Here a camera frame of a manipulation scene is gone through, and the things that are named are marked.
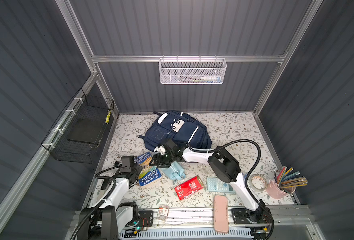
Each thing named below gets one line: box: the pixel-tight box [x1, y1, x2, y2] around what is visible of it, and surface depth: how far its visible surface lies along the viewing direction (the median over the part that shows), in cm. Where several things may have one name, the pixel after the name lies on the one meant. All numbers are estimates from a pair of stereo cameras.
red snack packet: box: [174, 175, 205, 201], surface depth 84 cm
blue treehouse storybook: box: [137, 152, 163, 188], surface depth 88 cm
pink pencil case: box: [214, 195, 229, 233], surface depth 76 cm
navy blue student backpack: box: [138, 110, 212, 152], surface depth 104 cm
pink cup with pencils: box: [266, 166, 308, 200], surface depth 75 cm
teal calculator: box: [206, 176, 237, 194], surface depth 83 cm
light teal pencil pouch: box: [159, 160, 186, 181], surface depth 88 cm
